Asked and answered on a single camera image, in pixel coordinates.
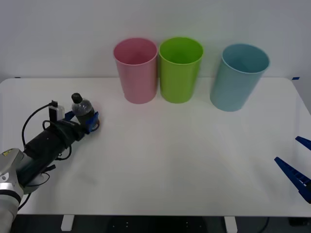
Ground white table leg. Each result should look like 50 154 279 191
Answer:
60 215 74 232
224 216 238 233

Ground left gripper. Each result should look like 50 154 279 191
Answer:
51 110 100 145

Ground pink plastic bin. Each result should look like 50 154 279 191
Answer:
113 37 158 105

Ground small clear plastic bottle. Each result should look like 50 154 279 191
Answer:
70 92 101 133

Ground pale blue plastic bin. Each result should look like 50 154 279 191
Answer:
209 43 271 113

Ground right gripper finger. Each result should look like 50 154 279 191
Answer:
294 135 311 150
274 156 311 204

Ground yellow-green plastic bin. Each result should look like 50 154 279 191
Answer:
158 36 204 104

